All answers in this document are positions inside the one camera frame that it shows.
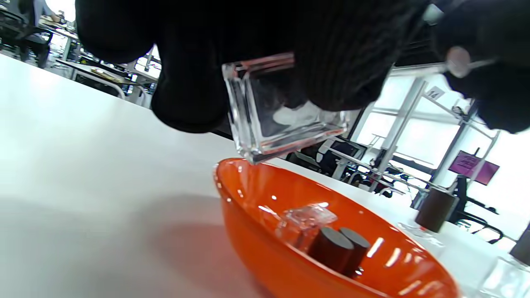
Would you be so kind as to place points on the office desk with papers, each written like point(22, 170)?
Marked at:
point(103, 76)

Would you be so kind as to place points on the white perfume bottle spray pump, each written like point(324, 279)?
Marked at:
point(458, 62)

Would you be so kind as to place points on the magenta screen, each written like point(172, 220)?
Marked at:
point(474, 167)

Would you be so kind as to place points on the person's left hand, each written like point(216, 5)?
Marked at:
point(331, 41)

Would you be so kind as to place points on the person's right hand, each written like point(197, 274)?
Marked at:
point(497, 33)

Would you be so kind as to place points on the white metal frame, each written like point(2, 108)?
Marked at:
point(403, 124)

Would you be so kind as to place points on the brown wooden perfume bottle cap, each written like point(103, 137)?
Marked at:
point(360, 244)
point(331, 248)

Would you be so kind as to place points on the orange plastic bowl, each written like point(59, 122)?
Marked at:
point(256, 215)

